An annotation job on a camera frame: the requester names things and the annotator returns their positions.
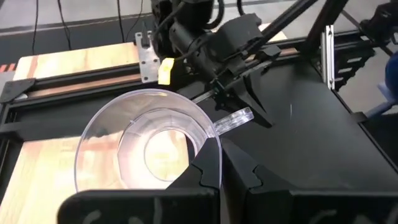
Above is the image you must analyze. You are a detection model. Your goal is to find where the black floor cable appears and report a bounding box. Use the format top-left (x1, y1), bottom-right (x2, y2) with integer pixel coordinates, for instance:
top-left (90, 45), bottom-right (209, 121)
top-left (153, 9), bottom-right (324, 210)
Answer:
top-left (57, 0), bottom-right (72, 50)
top-left (30, 0), bottom-right (40, 55)

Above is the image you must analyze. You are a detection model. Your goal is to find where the clear plastic cup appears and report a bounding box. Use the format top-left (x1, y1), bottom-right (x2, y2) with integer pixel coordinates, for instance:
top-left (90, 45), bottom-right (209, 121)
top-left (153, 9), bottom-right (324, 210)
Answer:
top-left (73, 88), bottom-right (255, 191)

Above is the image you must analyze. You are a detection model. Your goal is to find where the wooden table side panel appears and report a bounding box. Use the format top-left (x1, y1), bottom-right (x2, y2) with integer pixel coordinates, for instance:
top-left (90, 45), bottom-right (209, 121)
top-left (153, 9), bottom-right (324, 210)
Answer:
top-left (12, 23), bottom-right (289, 82)

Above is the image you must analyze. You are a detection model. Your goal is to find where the black aluminium table frame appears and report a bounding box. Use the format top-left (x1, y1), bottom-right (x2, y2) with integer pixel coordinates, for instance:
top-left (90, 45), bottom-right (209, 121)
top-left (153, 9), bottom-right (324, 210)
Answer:
top-left (0, 0), bottom-right (398, 175)

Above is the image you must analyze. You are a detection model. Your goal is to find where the silver aluminium post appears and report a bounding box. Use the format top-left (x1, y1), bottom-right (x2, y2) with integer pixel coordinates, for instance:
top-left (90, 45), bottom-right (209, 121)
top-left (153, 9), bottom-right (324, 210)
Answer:
top-left (322, 24), bottom-right (335, 91)

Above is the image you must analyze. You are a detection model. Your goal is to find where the blue plastic object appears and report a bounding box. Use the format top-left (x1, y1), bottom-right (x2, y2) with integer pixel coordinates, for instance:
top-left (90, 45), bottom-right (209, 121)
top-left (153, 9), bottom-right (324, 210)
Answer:
top-left (366, 51), bottom-right (398, 119)

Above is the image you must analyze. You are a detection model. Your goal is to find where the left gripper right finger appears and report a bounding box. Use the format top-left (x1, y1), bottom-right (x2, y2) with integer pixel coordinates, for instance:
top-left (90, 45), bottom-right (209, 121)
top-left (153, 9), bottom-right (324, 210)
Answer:
top-left (221, 139), bottom-right (398, 224)

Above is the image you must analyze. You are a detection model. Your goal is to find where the silver mounting plate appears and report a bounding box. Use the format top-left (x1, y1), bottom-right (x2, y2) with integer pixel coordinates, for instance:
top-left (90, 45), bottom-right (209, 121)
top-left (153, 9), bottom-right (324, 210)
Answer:
top-left (135, 30), bottom-right (161, 84)

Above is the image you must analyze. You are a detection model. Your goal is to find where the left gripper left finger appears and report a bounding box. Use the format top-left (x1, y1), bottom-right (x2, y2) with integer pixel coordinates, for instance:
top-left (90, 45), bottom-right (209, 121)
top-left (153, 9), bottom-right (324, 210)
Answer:
top-left (57, 138), bottom-right (222, 224)

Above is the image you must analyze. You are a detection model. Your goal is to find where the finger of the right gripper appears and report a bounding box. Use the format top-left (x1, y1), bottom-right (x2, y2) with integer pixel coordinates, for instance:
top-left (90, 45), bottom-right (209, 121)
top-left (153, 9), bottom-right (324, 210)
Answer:
top-left (214, 79), bottom-right (239, 110)
top-left (242, 73), bottom-right (274, 128)

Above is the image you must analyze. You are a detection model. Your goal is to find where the yellow tape tag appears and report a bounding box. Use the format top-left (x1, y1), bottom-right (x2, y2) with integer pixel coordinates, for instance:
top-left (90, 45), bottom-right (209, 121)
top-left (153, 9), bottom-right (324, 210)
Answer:
top-left (157, 57), bottom-right (175, 86)

